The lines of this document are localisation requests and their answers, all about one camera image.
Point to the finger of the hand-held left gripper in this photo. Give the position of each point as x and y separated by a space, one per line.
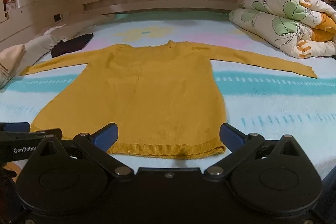
34 134
15 126

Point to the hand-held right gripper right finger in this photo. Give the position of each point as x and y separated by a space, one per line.
232 138

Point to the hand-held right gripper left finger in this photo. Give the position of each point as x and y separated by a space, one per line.
105 138

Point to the yellow knit sweater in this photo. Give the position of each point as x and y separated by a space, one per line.
147 98

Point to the flower-printed bed sheet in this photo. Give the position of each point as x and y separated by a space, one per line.
262 108

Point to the beige pillow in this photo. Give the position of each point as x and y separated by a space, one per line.
10 62

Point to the grey pillow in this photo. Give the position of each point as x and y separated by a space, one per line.
47 41

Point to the dark folded cloth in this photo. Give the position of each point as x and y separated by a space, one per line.
72 44

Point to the floral white comforter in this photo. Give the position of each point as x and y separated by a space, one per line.
288 22

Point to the black wall socket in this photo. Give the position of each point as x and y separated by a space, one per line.
57 17

